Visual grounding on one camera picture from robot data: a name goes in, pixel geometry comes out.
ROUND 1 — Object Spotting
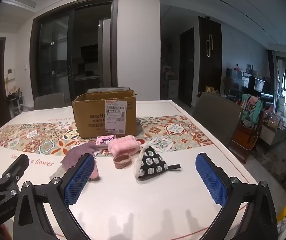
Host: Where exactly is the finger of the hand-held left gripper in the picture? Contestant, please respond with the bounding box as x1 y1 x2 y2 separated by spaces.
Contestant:
0 153 30 200

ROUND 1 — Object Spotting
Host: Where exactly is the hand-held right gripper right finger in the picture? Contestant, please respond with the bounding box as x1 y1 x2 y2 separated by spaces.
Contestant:
195 152 279 240

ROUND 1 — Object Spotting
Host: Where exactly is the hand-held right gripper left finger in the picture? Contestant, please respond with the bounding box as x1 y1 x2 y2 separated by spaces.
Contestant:
12 153 96 240

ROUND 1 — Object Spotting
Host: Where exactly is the pink fluffy headband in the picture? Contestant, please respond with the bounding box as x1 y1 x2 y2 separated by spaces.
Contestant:
107 135 141 157

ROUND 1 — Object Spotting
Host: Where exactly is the black white dotted fabric pouch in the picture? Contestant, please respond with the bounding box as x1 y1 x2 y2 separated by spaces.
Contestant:
134 145 181 180

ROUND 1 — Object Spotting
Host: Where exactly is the brown cardboard box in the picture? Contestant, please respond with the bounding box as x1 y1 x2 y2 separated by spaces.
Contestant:
72 89 138 139

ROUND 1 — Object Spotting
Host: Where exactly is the pink fabric swatch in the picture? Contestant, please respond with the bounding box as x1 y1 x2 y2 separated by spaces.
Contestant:
88 159 102 182

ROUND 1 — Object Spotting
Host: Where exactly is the mauve fabric swatch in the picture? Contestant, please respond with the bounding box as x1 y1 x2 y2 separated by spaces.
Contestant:
60 141 97 172

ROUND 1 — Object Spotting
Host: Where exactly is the pink cartoon packet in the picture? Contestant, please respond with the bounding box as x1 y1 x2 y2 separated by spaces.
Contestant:
95 134 115 146

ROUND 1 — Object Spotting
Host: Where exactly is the white shoe rack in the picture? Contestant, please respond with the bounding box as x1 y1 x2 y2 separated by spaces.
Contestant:
8 86 25 116

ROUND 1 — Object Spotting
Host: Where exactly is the orange high chair with clothes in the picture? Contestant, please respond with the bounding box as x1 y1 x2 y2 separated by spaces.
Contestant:
231 94 264 152

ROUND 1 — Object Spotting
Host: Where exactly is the white carton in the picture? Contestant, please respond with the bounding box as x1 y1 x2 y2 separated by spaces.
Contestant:
168 79 179 98

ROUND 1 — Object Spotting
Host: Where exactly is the dark interior door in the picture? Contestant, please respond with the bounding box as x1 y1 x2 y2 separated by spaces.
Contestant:
179 27 196 108

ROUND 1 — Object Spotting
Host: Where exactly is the dark sliding glass door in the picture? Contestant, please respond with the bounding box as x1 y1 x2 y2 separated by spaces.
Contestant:
30 0 120 105

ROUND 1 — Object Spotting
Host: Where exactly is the silver refrigerator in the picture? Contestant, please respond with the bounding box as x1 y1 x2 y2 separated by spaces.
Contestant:
98 17 112 88

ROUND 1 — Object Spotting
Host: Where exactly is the dusty pink hair tie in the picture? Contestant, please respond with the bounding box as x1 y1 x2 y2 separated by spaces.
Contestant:
113 153 133 170

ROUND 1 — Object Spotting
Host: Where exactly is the dark wall panel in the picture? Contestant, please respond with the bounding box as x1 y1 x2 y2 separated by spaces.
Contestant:
198 16 223 96

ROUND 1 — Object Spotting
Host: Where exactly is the gold wall ornament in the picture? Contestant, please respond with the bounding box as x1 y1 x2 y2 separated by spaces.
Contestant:
206 33 214 58

